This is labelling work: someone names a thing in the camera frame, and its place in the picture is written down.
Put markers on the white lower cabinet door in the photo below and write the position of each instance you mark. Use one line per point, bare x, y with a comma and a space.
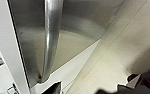
1, 20

